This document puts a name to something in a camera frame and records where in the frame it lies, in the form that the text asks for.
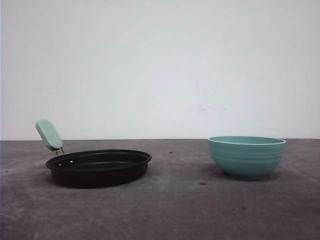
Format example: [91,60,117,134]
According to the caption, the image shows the black frying pan green handle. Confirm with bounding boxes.
[35,119,152,188]

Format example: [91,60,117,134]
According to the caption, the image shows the teal ceramic bowl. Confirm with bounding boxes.
[207,136,287,180]

